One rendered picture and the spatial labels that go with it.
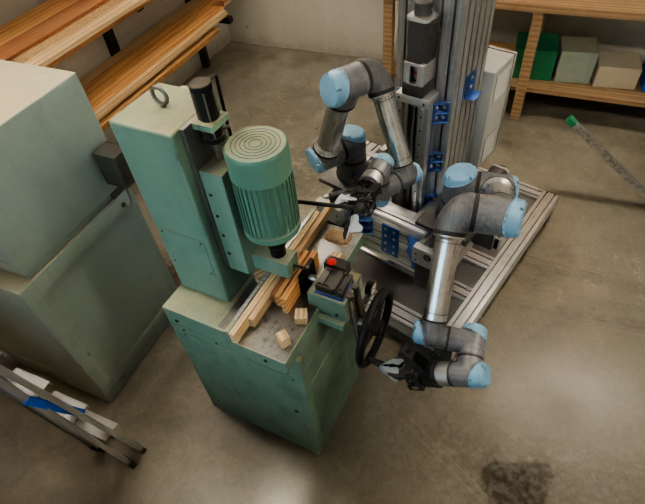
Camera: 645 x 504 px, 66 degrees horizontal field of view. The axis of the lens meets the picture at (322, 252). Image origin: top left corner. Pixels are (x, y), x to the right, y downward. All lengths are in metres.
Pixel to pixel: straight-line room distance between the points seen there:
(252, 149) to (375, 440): 1.51
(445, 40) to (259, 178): 0.88
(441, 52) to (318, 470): 1.75
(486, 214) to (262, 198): 0.63
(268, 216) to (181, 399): 1.44
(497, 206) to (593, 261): 1.77
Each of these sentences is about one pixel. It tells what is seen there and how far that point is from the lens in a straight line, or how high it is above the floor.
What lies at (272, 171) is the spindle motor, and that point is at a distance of 1.32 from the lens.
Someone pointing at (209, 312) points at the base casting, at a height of 0.80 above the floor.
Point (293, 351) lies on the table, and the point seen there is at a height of 0.90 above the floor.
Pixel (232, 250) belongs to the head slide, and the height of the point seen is 1.07.
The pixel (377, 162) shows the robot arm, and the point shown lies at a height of 1.16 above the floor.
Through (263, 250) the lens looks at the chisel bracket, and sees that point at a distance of 1.66.
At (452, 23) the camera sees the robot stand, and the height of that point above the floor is 1.50.
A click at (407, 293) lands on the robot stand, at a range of 2.56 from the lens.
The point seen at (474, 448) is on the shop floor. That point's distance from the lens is 2.43.
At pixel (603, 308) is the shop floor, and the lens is 3.01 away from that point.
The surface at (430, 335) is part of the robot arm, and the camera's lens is 1.57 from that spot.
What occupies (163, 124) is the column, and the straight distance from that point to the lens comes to 1.43.
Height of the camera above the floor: 2.23
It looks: 47 degrees down
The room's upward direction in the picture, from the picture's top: 7 degrees counter-clockwise
